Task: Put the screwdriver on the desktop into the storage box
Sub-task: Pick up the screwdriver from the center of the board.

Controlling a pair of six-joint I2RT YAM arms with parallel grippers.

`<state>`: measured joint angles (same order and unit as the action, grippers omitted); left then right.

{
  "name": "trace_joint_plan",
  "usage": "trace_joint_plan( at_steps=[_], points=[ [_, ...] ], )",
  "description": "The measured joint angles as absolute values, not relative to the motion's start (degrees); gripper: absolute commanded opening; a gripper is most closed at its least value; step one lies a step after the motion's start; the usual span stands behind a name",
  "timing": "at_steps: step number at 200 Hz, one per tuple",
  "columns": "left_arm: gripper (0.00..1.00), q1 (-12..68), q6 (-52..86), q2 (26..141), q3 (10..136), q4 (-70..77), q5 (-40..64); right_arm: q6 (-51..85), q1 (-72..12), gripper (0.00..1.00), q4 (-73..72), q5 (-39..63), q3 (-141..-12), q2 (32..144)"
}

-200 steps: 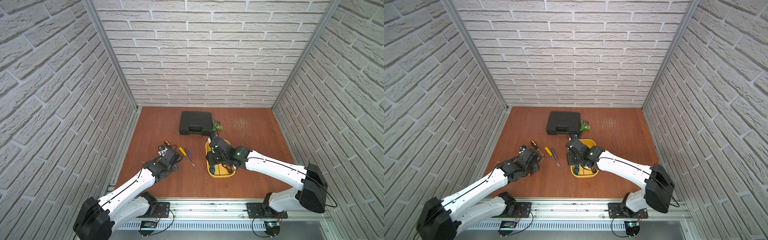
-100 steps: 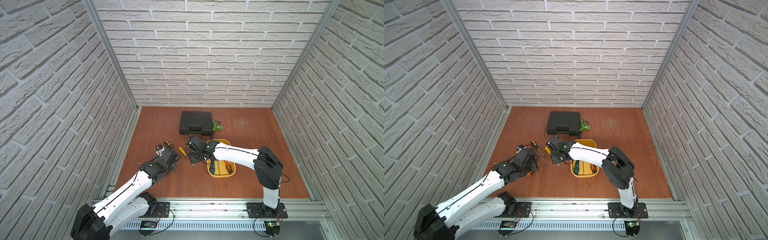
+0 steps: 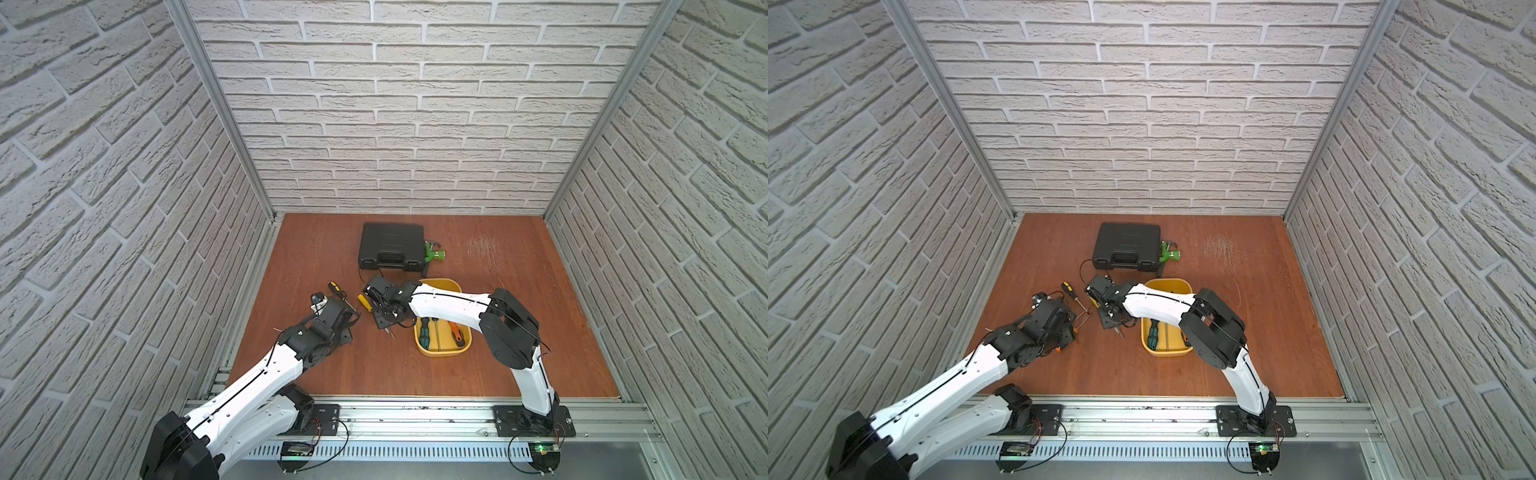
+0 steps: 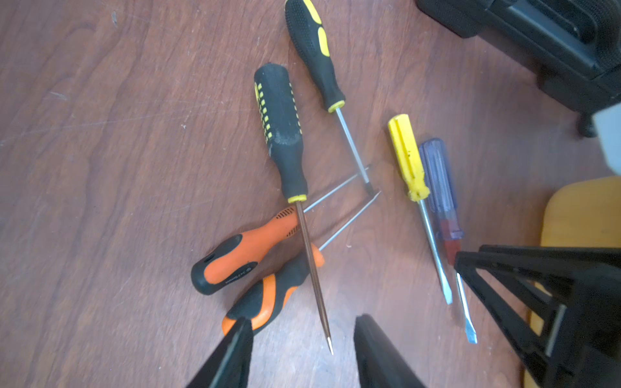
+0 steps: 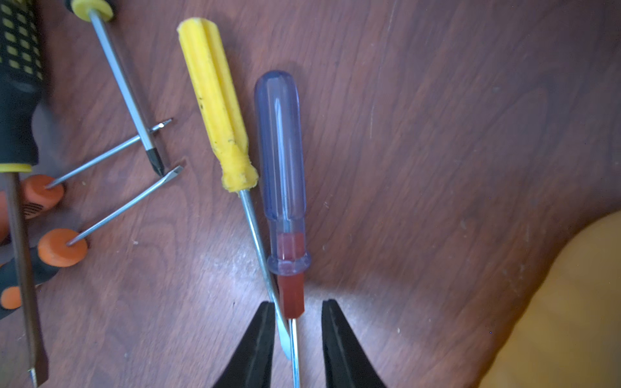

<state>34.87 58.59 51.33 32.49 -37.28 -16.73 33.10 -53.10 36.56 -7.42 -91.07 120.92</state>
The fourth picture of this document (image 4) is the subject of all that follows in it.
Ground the black yellow dotted screwdriver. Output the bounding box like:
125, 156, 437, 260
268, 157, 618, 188
254, 63, 334, 352

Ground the orange black screwdriver upper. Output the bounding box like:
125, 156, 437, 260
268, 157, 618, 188
190, 166, 372, 296

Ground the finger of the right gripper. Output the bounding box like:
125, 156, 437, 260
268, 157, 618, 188
455, 245, 620, 387

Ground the blue clear handle screwdriver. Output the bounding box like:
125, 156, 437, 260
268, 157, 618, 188
419, 137, 478, 344

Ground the yellow handle screwdriver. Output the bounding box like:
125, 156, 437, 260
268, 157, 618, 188
388, 114, 453, 305

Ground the yellow storage box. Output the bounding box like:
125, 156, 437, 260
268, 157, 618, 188
522, 176, 621, 388

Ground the orange black screwdriver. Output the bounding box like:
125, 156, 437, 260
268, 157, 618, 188
222, 190, 382, 336
190, 166, 372, 296

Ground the orange black screwdriver lower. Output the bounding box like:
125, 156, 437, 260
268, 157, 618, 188
222, 190, 382, 336

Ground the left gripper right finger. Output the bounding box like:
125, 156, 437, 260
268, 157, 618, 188
354, 314, 425, 388

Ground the black plastic tool case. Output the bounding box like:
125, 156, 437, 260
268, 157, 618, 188
417, 1, 620, 114

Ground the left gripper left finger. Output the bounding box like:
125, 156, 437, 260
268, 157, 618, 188
187, 318, 254, 388

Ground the black yellow slim screwdriver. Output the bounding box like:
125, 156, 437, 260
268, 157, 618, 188
285, 0, 375, 196

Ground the green hose nozzle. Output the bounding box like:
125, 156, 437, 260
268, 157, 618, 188
577, 114, 598, 138

